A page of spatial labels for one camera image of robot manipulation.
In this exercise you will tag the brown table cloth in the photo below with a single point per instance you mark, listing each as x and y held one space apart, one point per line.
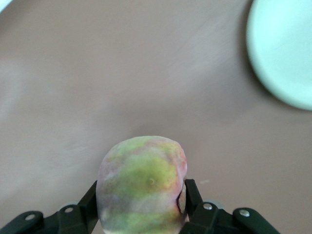
122 85

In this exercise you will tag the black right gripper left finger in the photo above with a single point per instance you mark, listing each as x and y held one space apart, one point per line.
73 219

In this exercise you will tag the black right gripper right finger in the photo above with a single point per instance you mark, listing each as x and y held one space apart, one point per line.
212 220

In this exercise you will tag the green pink peach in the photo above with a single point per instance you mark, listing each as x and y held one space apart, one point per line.
143 185

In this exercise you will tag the pale green round plate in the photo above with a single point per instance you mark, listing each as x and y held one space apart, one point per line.
282 48

